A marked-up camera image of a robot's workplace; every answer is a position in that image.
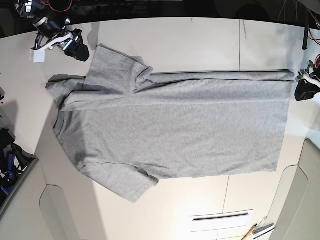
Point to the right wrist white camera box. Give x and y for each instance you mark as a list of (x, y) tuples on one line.
[(37, 55)]

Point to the blue and black equipment pile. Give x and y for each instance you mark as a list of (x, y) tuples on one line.
[(13, 163)]

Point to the black power strip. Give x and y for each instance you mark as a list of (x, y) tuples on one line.
[(111, 9)]

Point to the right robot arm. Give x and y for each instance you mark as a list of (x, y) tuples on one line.
[(29, 9)]

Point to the grey T-shirt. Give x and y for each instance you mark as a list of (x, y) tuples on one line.
[(127, 128)]

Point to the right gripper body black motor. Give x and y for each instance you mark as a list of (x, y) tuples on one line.
[(53, 29)]

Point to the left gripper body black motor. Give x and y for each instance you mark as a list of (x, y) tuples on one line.
[(311, 74)]

